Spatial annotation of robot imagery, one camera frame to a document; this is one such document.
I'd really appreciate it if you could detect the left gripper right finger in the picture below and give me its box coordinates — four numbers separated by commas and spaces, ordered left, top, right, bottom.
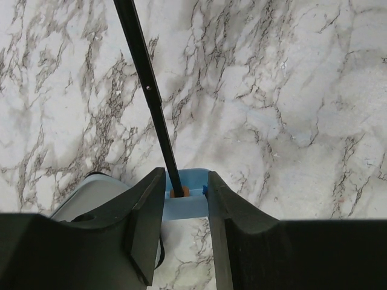
207, 172, 386, 289

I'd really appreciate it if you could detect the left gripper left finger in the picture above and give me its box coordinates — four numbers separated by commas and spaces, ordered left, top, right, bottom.
1, 167, 166, 289

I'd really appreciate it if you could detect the black umbrella sleeve case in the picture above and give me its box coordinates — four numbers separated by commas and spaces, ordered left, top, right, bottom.
48, 172, 166, 269

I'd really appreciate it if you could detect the blue umbrella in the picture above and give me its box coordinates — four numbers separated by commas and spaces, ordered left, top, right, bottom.
114, 1, 209, 221

